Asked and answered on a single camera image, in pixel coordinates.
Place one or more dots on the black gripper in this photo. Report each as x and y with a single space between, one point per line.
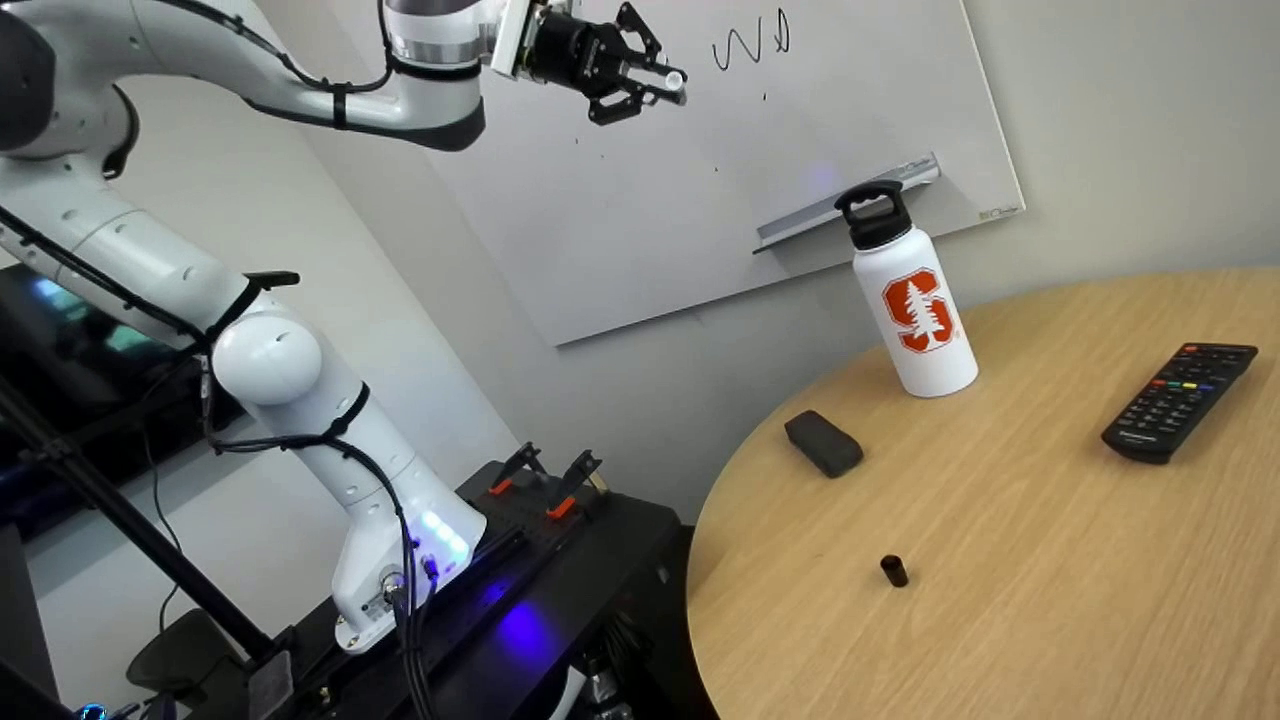
575 47

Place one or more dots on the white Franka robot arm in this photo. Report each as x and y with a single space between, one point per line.
286 373

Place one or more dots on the black marker cap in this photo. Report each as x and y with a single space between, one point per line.
893 571

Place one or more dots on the white bottle with red logo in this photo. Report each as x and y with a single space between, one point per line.
920 322

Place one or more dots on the small black rounded eraser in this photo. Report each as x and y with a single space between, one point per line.
823 440

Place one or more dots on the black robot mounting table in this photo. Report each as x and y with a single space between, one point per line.
561 603

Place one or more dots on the dark computer monitor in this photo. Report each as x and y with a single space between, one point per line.
82 387

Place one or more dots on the long black remote control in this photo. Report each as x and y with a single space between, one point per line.
1183 403

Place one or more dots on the black tripod stand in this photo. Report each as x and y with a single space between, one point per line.
124 534

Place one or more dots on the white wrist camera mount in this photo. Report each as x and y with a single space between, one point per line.
510 34

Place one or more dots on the white wall whiteboard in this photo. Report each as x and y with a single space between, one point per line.
664 214

